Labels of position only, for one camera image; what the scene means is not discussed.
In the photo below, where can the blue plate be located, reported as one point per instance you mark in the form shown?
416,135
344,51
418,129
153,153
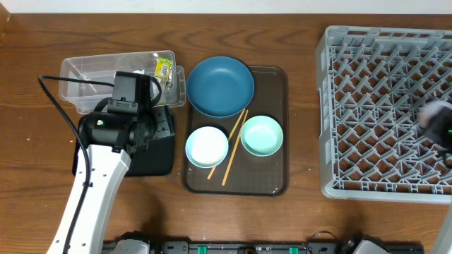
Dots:
220,87

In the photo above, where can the wooden chopstick left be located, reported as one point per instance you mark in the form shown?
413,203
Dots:
229,138

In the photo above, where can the wooden chopstick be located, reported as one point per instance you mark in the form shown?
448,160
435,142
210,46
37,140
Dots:
229,138
227,172

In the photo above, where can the yellow green wrapper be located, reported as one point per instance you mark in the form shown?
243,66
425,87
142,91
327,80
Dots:
163,73

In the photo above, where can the mint green bowl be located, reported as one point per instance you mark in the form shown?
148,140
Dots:
262,136

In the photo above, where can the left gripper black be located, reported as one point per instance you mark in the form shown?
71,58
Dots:
163,123

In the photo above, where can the grey dishwasher rack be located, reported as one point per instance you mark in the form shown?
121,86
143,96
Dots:
372,82

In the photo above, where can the brown serving tray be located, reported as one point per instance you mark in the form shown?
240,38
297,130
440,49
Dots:
249,174

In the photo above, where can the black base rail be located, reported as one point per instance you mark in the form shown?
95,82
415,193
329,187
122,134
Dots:
137,242

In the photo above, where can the light blue bowl with rice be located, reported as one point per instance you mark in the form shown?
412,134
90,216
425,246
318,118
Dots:
206,147

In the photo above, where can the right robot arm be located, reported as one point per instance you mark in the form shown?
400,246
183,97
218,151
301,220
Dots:
435,120

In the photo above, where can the wooden chopstick right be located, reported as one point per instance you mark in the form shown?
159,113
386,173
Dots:
227,172

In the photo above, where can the black tray bin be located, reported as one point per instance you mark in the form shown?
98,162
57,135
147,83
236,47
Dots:
108,140

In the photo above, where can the white tissue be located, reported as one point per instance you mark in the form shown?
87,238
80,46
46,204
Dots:
142,72

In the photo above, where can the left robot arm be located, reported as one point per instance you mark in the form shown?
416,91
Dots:
86,216

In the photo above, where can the clear plastic bin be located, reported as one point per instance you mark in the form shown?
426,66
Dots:
102,68

